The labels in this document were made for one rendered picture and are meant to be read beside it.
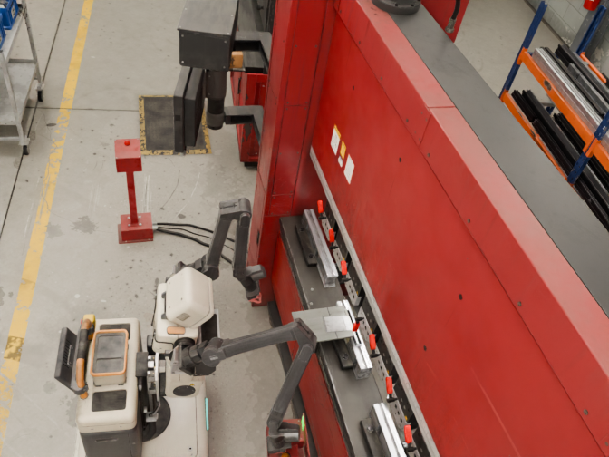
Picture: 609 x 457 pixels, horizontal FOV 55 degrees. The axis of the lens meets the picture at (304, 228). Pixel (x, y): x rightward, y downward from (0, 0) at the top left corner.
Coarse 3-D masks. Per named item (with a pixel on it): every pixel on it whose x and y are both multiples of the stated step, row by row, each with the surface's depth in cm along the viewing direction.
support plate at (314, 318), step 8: (296, 312) 279; (304, 312) 280; (312, 312) 280; (320, 312) 281; (336, 312) 282; (344, 312) 283; (304, 320) 276; (312, 320) 277; (320, 320) 278; (312, 328) 274; (320, 328) 274; (320, 336) 271; (328, 336) 272; (336, 336) 273; (344, 336) 273; (352, 336) 274
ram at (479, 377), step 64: (320, 128) 289; (384, 128) 216; (384, 192) 221; (384, 256) 226; (448, 256) 180; (384, 320) 232; (448, 320) 183; (512, 320) 151; (448, 384) 187; (512, 384) 153; (448, 448) 190; (512, 448) 156; (576, 448) 132
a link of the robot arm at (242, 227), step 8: (240, 216) 234; (248, 216) 233; (240, 224) 236; (248, 224) 236; (240, 232) 244; (248, 232) 245; (240, 240) 247; (240, 248) 251; (240, 256) 255; (232, 264) 264; (240, 264) 258
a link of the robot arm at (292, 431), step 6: (270, 426) 233; (276, 426) 233; (282, 426) 236; (288, 426) 236; (294, 426) 236; (270, 432) 234; (276, 432) 234; (288, 432) 236; (294, 432) 235; (288, 438) 235; (294, 438) 235
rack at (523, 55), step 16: (528, 32) 414; (592, 32) 418; (528, 64) 415; (592, 64) 421; (512, 80) 438; (544, 80) 398; (560, 96) 381; (512, 112) 436; (608, 112) 338; (528, 128) 416; (576, 128) 365; (608, 128) 341; (592, 144) 351; (608, 160) 339; (576, 176) 367; (576, 192) 369
